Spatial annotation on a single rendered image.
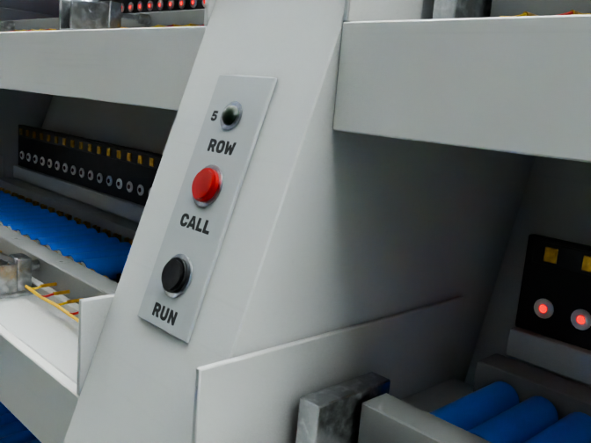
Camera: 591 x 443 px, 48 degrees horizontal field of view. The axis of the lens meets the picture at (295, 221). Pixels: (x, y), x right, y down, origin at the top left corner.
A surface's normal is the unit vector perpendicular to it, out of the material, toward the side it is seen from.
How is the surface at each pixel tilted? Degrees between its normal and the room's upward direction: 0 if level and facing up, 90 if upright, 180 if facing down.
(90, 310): 90
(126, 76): 109
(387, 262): 90
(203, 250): 90
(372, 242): 90
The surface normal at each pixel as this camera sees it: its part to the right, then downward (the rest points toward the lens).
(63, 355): 0.08, -0.98
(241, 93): -0.65, -0.26
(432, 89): -0.72, 0.07
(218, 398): 0.69, 0.19
